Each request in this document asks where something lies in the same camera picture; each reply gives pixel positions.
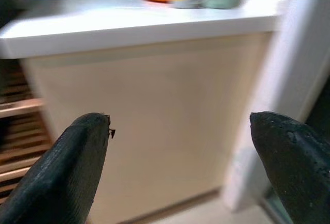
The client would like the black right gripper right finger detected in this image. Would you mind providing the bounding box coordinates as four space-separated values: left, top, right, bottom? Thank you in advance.
249 111 330 224

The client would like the wooden slatted wine rack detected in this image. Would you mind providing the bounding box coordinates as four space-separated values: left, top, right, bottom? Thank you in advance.
0 58 56 205

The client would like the white fridge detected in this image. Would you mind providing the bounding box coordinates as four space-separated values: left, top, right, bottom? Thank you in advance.
282 0 330 134

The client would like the cream cabinet with white top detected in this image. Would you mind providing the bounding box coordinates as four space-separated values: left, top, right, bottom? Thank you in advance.
0 0 293 222

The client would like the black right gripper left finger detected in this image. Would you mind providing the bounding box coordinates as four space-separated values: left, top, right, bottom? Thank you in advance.
0 112 116 224

